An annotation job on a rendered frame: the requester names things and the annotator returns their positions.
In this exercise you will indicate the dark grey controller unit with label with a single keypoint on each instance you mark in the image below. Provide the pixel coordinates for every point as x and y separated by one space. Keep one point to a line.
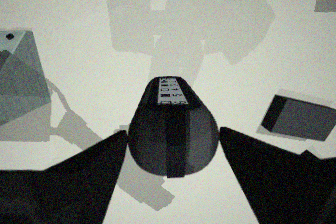
172 132

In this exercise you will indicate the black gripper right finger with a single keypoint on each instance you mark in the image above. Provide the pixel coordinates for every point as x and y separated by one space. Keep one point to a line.
281 187

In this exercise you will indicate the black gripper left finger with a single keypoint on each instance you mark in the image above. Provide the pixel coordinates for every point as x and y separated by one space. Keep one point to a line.
75 191

